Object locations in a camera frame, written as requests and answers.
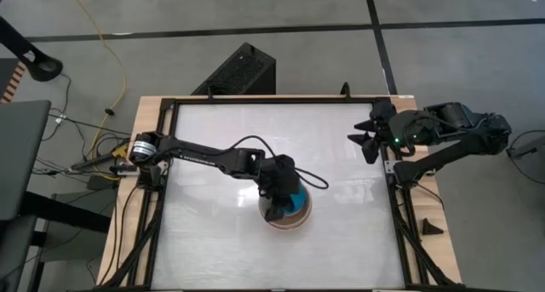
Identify black desk leg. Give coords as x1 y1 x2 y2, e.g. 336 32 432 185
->
19 191 112 234

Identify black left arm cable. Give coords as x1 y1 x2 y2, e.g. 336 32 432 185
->
227 134 330 191

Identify black triangular bracket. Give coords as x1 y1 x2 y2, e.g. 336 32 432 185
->
422 218 445 236

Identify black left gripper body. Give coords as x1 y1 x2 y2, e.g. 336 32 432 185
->
257 155 301 203

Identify black thin floor cable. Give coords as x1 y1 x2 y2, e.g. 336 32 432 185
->
48 112 132 136

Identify black perforated box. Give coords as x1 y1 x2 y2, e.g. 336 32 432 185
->
191 42 277 96

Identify striped board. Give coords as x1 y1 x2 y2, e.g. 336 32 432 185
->
0 60 28 104

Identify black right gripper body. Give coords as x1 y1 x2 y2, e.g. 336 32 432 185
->
361 99 397 164

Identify white table mat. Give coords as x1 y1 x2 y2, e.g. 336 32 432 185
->
151 102 405 289

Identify black metal table frame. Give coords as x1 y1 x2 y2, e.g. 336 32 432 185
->
100 94 462 291

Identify black floor cable loop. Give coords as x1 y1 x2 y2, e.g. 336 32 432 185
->
505 129 545 187

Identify small teal bowl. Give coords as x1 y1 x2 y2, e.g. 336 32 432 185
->
284 181 310 216

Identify yellow cable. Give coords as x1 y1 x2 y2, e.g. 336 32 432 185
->
66 0 129 157

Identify large white bowl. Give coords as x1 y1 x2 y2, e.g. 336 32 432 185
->
257 185 313 231

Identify grey desk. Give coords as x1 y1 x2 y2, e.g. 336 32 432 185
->
0 99 53 223

